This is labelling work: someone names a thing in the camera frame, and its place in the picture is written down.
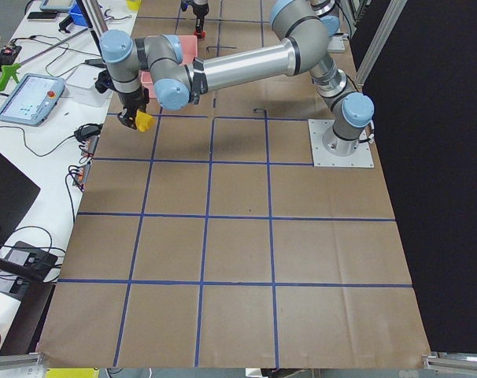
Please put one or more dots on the teach pendant tablet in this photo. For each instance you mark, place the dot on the teach pendant tablet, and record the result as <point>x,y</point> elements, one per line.
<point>32,100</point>

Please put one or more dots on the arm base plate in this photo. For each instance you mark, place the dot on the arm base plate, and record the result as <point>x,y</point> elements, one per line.
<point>329,151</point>
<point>336,43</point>

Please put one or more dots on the blue storage bin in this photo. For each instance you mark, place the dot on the blue storage bin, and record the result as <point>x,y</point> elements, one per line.
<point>77,16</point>

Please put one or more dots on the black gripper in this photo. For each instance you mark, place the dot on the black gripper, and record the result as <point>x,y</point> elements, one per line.
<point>199,16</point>
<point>131,101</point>

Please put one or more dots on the black power adapter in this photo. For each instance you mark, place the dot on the black power adapter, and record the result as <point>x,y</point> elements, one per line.
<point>86,131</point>

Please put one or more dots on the pink plastic box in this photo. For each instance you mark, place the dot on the pink plastic box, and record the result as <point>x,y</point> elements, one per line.
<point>187,52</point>

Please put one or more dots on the green handled reacher grabber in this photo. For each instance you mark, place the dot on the green handled reacher grabber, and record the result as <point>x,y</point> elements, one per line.
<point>10,71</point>

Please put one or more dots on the white box device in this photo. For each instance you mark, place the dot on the white box device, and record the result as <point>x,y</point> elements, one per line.
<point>81,86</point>

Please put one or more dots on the black hub device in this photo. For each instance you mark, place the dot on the black hub device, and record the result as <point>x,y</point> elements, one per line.
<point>33,258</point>

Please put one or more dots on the aluminium frame post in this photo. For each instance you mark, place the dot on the aluminium frame post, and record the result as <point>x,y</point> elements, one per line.
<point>93,15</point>

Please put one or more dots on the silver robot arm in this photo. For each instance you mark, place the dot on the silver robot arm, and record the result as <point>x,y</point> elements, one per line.
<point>200,9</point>
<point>303,41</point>

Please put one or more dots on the yellow toy block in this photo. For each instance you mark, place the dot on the yellow toy block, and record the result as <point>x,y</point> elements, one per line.
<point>143,121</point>

